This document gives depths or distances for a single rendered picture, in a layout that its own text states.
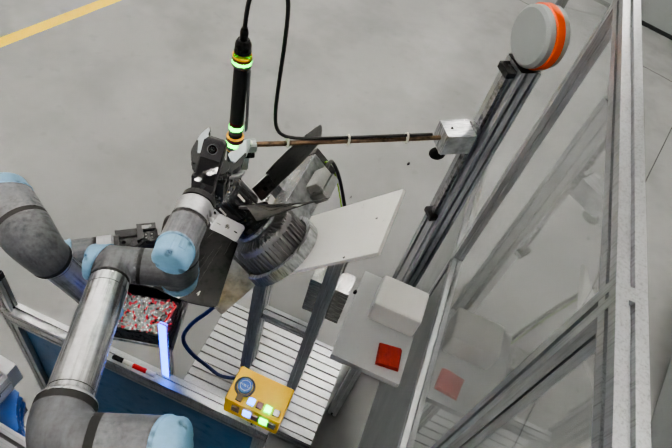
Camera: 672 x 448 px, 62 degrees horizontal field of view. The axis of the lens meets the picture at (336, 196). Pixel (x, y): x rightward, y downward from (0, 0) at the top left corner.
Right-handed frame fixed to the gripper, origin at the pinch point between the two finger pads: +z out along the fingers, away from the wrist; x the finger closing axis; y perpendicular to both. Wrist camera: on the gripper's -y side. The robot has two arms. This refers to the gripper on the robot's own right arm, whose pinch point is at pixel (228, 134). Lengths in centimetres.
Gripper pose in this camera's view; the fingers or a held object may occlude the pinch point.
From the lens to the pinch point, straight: 129.7
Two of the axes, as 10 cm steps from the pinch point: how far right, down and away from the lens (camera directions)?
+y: -2.0, 6.5, 7.3
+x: 9.6, 2.6, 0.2
